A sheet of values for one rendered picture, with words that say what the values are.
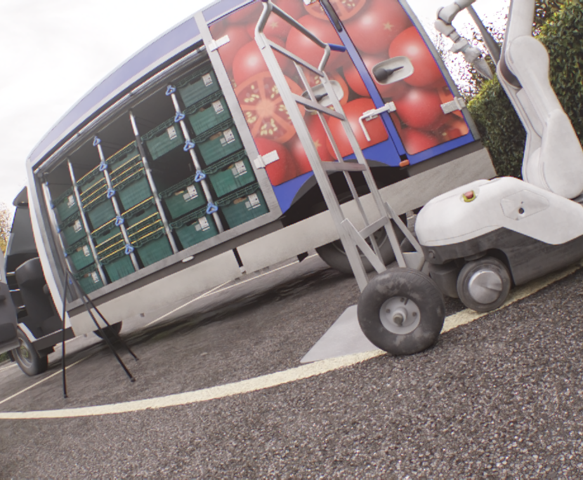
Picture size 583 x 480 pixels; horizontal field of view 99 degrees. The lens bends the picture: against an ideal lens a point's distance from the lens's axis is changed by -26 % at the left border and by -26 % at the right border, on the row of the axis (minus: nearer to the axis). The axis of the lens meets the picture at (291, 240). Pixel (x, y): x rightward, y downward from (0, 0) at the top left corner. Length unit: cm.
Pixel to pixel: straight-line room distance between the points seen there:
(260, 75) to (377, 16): 97
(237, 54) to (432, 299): 223
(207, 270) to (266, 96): 133
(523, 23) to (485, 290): 95
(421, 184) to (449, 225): 130
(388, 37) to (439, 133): 77
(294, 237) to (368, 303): 142
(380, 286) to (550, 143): 74
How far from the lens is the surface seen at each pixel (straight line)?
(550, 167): 120
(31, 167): 402
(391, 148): 227
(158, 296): 281
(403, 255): 155
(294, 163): 228
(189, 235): 275
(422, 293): 89
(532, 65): 127
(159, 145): 295
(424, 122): 233
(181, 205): 278
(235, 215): 257
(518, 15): 140
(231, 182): 260
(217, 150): 267
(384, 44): 251
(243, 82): 254
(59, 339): 416
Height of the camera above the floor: 43
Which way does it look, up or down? level
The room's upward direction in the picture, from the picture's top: 22 degrees counter-clockwise
